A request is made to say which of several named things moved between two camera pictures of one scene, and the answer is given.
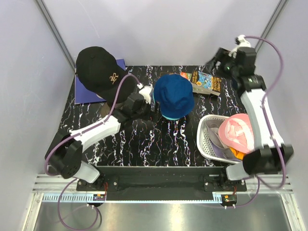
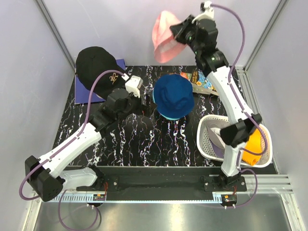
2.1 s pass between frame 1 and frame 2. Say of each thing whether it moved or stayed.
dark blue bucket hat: stayed
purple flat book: stayed
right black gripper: moved
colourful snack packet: stayed
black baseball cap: stayed
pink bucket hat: moved
